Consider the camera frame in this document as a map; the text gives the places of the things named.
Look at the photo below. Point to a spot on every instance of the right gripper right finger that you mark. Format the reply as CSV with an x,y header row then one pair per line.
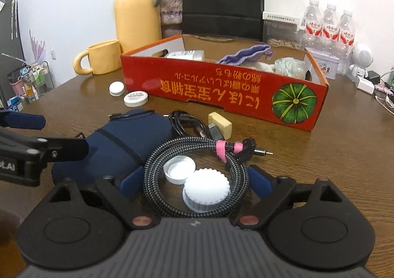
x,y
261,183

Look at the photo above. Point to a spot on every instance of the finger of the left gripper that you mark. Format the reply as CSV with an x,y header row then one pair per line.
x,y
13,119
58,149

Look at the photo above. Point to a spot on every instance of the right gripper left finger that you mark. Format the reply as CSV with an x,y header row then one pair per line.
x,y
132,183

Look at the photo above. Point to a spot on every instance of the navy blue soft case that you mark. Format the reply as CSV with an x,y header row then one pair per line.
x,y
118,148

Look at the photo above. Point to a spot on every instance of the white rounded square device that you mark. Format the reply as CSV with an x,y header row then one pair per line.
x,y
178,169

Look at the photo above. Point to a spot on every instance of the white ribbed jar lid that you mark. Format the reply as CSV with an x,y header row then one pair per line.
x,y
205,190

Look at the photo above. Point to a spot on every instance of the small white bottle cap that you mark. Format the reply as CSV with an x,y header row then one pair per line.
x,y
116,88

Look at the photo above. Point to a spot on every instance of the iridescent bundle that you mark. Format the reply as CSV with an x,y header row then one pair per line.
x,y
291,67

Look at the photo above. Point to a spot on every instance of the purple woven cloth pouch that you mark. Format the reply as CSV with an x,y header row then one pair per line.
x,y
251,54

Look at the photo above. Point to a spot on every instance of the clear cotton swab box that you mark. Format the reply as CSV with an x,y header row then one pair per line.
x,y
193,55

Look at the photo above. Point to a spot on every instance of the yellow white plush toy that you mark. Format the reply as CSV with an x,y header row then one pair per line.
x,y
263,67

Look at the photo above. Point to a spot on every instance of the person left hand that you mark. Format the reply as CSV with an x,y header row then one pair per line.
x,y
11,260

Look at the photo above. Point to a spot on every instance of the beige eraser block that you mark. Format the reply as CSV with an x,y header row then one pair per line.
x,y
223,124

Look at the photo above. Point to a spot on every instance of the flat white round tin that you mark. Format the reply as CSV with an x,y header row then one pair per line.
x,y
135,99

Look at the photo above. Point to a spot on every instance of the red cardboard box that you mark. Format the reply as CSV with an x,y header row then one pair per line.
x,y
262,95

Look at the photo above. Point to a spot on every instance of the yellow ceramic mug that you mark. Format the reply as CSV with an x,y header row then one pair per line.
x,y
103,58

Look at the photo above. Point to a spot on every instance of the white tin box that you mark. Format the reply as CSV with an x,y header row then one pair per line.
x,y
328,63

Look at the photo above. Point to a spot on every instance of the white charger adapter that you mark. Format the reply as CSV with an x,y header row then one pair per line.
x,y
365,85

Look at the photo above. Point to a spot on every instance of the yellow thermos jug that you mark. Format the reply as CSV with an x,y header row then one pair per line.
x,y
137,23

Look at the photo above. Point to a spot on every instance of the clear seed container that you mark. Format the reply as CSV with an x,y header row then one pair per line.
x,y
282,30

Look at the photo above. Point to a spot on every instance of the white round robot toy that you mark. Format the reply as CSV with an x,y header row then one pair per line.
x,y
361,60

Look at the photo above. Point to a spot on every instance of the water bottle middle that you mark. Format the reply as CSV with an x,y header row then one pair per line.
x,y
330,28

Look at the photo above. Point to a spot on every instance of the water bottle right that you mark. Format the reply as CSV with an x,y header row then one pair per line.
x,y
345,41

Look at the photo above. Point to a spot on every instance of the knitted purple vase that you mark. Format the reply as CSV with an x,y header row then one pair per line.
x,y
171,17

